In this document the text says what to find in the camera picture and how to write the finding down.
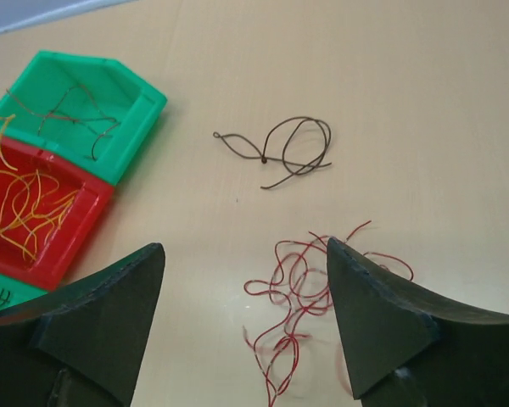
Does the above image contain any far green plastic bin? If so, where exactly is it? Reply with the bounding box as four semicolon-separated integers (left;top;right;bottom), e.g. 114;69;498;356
0;51;167;185

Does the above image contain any aluminium table edge frame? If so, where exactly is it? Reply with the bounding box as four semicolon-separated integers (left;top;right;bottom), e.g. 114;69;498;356
0;0;128;35

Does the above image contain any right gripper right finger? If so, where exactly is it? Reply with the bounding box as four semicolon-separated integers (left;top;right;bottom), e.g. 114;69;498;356
327;239;509;406

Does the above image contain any near green plastic bin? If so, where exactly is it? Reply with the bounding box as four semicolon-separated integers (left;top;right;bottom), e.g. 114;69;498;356
0;274;48;311

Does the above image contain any red plastic bin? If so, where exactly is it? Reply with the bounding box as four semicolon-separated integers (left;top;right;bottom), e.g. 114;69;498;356
0;137;115;291

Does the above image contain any loose dark brown cable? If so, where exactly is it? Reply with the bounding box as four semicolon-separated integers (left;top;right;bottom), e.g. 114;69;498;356
212;115;333;190

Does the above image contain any thin yellow orange cable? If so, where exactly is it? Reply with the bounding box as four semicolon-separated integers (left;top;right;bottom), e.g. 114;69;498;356
0;110;81;262

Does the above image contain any green plastic bin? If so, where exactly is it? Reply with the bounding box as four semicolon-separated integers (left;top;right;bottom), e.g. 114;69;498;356
0;274;48;311
0;51;167;185

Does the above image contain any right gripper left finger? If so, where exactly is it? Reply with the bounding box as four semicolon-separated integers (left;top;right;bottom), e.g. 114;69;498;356
0;243;165;406

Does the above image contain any thin red cable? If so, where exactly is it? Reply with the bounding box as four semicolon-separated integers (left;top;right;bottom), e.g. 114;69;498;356
242;219;415;406

